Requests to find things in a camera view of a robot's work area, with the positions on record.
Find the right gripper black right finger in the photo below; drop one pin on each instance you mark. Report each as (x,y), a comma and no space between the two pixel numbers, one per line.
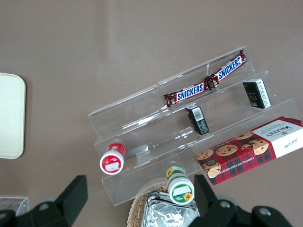
(213,210)

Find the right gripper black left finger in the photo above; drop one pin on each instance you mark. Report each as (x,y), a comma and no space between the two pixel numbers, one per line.
(68,203)

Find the woven wicker basket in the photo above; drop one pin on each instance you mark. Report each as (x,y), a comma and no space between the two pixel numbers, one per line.
(136,210)

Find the cream rectangular plastic tray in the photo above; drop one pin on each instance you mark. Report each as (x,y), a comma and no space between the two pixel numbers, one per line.
(9,118)

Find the green sunflower lidded small cup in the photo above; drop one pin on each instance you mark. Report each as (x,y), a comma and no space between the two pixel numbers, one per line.
(181,191)

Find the silver foil wrapped pack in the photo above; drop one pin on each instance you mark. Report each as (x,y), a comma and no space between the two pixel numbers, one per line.
(165,212)

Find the clear plastic box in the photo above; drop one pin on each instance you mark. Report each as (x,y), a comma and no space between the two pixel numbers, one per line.
(11,202)

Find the red lidded small cup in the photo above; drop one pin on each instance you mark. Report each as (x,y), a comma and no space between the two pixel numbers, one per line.
(111,163)

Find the Walkers shortbread red tartan box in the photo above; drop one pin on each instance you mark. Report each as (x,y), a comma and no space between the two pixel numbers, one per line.
(248,151)

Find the small black box with barcode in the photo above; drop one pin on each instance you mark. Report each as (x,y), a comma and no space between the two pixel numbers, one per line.
(197,120)

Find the clear acrylic tiered stand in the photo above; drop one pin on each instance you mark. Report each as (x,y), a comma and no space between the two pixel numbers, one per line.
(132,111)
(225,105)

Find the Snickers chocolate bar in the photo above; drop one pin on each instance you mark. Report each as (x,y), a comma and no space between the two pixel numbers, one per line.
(189,91)
(228,68)

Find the small black box gold print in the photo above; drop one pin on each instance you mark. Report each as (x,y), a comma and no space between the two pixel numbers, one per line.
(256,93)

